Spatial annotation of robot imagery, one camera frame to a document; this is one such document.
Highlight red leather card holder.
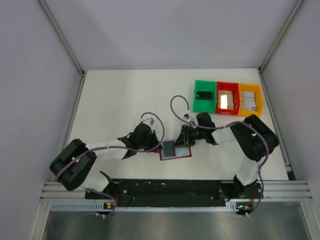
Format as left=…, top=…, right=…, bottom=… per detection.
left=157, top=147, right=192, bottom=161

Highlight grey credit card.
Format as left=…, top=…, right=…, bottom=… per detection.
left=163, top=140, right=176, bottom=158

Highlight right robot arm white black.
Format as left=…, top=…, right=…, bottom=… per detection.
left=173, top=112, right=279, bottom=197

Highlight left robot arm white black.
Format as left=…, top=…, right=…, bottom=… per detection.
left=49, top=120, right=162, bottom=192

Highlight black card in green bin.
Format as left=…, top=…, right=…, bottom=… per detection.
left=196, top=91, right=213, bottom=101

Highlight gold card in red bin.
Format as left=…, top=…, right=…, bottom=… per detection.
left=218, top=90, right=235, bottom=110

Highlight white cards in yellow bin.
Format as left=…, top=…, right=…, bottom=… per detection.
left=241, top=91, right=257, bottom=111

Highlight green storage bin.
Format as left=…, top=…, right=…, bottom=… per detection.
left=192, top=79, right=217, bottom=114

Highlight red storage bin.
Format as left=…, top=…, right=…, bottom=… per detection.
left=215, top=81, right=240, bottom=115

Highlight yellow storage bin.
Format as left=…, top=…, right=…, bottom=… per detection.
left=238, top=83, right=264, bottom=117

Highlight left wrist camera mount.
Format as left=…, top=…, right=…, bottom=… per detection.
left=142, top=117, right=155, bottom=128

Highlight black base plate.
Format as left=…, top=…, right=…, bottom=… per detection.
left=84, top=178, right=264, bottom=208

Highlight front aluminium rail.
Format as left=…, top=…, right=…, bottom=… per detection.
left=40, top=180, right=313, bottom=202

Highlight white cable duct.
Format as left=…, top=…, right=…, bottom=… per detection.
left=50, top=201, right=239, bottom=213

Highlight aluminium frame rail left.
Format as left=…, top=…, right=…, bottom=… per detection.
left=29, top=0, right=87, bottom=240

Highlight aluminium frame rail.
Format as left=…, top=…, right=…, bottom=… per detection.
left=29, top=0, right=87, bottom=240
left=261, top=0, right=320, bottom=240

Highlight aluminium frame rail right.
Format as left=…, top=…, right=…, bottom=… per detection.
left=261, top=0, right=320, bottom=240

